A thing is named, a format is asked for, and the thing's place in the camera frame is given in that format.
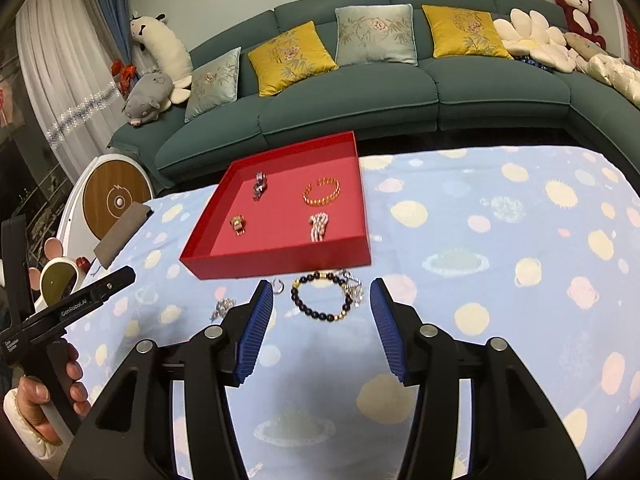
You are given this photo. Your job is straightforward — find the silver chain necklace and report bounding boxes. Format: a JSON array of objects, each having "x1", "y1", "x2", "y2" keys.
[{"x1": 339, "y1": 268, "x2": 368, "y2": 309}]

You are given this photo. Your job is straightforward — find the dark green sofa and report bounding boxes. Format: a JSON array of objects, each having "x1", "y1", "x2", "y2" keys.
[{"x1": 110, "y1": 0, "x2": 639, "y2": 188}]

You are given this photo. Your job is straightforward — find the silver wristwatch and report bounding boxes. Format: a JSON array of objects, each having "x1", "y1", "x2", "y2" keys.
[{"x1": 253, "y1": 171, "x2": 268, "y2": 202}]

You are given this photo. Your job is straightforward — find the white round wooden-face appliance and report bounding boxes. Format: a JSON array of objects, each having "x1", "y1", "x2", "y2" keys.
[{"x1": 56, "y1": 154, "x2": 154, "y2": 261}]

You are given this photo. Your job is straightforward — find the cream satin cushion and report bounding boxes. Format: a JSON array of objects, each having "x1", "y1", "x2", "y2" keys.
[{"x1": 564, "y1": 32, "x2": 640, "y2": 107}]

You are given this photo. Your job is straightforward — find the blue planet-print bedsheet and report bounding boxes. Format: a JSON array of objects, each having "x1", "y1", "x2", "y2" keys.
[{"x1": 68, "y1": 146, "x2": 639, "y2": 479}]

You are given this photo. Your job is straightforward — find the white cow plush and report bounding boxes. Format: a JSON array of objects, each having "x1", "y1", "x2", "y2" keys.
[{"x1": 130, "y1": 13, "x2": 193, "y2": 104}]

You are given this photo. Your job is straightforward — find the grey embroidered cushion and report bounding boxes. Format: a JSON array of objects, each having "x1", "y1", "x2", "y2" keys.
[
  {"x1": 335, "y1": 3, "x2": 418, "y2": 66},
  {"x1": 184, "y1": 47, "x2": 241, "y2": 122}
]

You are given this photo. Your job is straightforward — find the right grey embroidered cushion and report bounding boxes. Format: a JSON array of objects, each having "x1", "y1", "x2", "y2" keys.
[{"x1": 335, "y1": 3, "x2": 418, "y2": 66}]

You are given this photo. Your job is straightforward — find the white flower-shaped cushion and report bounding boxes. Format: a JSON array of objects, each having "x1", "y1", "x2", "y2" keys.
[{"x1": 494, "y1": 9, "x2": 576, "y2": 74}]

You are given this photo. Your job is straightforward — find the left grey embroidered cushion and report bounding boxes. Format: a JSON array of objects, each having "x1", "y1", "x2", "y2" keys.
[{"x1": 184, "y1": 47, "x2": 241, "y2": 122}]

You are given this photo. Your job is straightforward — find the yellow embroidered cushion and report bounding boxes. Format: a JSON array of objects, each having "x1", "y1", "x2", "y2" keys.
[
  {"x1": 422, "y1": 4, "x2": 512, "y2": 60},
  {"x1": 247, "y1": 21, "x2": 338, "y2": 98}
]

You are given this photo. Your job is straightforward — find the white sheer curtain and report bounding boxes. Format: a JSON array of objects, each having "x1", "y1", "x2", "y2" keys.
[{"x1": 15, "y1": 0, "x2": 125, "y2": 181}]

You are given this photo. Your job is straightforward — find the right yellow embroidered cushion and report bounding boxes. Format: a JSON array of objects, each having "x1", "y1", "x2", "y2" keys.
[{"x1": 422, "y1": 4, "x2": 512, "y2": 60}]

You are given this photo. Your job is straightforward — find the dark bead bracelet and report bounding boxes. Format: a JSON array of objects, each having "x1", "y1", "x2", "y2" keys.
[{"x1": 290, "y1": 270, "x2": 355, "y2": 323}]

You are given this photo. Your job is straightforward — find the gold chain bangle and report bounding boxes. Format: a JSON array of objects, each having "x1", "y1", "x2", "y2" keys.
[{"x1": 303, "y1": 177, "x2": 342, "y2": 207}]

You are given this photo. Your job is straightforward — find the red decoration on curtain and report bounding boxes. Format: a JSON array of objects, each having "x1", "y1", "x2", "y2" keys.
[{"x1": 111, "y1": 60, "x2": 137, "y2": 100}]

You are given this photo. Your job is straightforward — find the white pearl bracelet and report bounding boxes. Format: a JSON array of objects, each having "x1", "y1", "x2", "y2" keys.
[{"x1": 307, "y1": 212, "x2": 331, "y2": 244}]

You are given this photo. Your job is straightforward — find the grey pig plush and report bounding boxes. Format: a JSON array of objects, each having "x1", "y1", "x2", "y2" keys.
[{"x1": 122, "y1": 73, "x2": 174, "y2": 127}]

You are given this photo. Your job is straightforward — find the gold wristwatch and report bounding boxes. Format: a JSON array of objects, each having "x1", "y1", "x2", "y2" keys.
[{"x1": 230, "y1": 214, "x2": 246, "y2": 236}]

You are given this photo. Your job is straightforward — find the silver crystal earring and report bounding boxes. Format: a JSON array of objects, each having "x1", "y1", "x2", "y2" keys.
[{"x1": 210, "y1": 297, "x2": 236, "y2": 322}]

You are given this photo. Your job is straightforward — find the person's left hand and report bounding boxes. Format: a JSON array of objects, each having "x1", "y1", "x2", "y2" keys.
[{"x1": 16, "y1": 344, "x2": 91, "y2": 444}]

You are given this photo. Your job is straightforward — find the brown cardboard piece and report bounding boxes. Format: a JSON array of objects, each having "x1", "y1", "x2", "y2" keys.
[{"x1": 94, "y1": 203, "x2": 153, "y2": 269}]

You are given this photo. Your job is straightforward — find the red shallow box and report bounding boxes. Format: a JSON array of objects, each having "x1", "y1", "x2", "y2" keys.
[{"x1": 179, "y1": 132, "x2": 371, "y2": 280}]

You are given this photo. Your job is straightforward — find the left yellow embroidered cushion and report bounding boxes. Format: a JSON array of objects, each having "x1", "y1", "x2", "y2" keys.
[{"x1": 247, "y1": 21, "x2": 338, "y2": 98}]

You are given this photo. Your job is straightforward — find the red monkey plush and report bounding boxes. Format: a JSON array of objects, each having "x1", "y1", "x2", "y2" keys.
[{"x1": 555, "y1": 0, "x2": 606, "y2": 50}]

